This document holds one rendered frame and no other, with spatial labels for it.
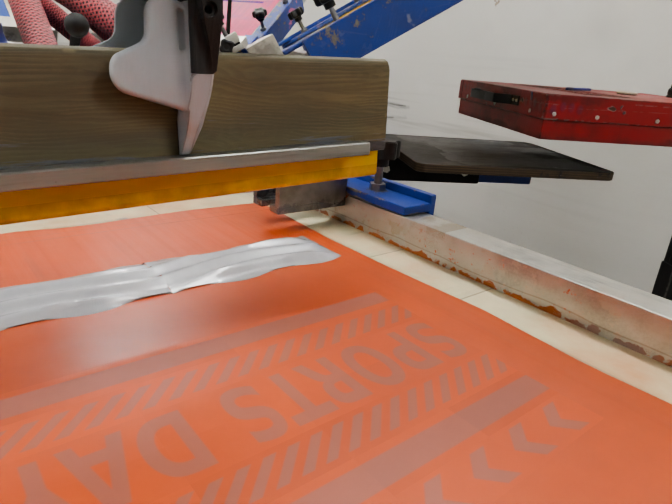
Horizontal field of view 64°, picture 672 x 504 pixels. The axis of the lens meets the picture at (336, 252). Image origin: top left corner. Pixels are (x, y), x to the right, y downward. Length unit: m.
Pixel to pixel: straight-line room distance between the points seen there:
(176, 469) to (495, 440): 0.17
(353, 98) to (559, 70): 2.06
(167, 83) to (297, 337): 0.19
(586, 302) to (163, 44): 0.36
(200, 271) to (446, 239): 0.24
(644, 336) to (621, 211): 1.91
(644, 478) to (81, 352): 0.34
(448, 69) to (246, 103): 2.44
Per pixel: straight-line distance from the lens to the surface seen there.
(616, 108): 1.25
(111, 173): 0.35
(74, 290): 0.46
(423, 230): 0.56
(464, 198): 2.74
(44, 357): 0.39
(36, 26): 1.06
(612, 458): 0.35
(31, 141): 0.35
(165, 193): 0.39
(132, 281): 0.46
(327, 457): 0.29
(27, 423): 0.33
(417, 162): 1.12
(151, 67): 0.35
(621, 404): 0.40
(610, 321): 0.47
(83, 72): 0.35
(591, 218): 2.41
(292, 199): 0.59
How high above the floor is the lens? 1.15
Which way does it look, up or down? 21 degrees down
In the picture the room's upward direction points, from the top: 5 degrees clockwise
